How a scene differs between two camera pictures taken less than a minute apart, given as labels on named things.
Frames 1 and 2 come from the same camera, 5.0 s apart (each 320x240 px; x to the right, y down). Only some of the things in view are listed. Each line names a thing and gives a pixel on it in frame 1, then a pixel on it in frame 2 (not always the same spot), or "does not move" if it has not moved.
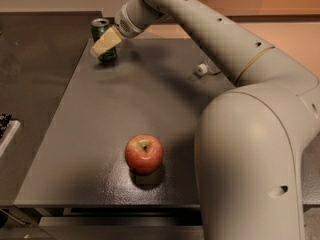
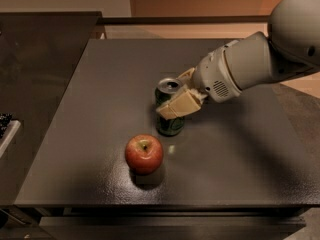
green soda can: x=99 y=28 → x=165 y=91
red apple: x=144 y=154 does not move
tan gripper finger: x=108 y=41 → x=184 y=102
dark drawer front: x=122 y=227 does not move
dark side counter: x=39 y=55 does not move
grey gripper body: x=127 y=24 → x=212 y=73
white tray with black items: x=8 y=129 does not move
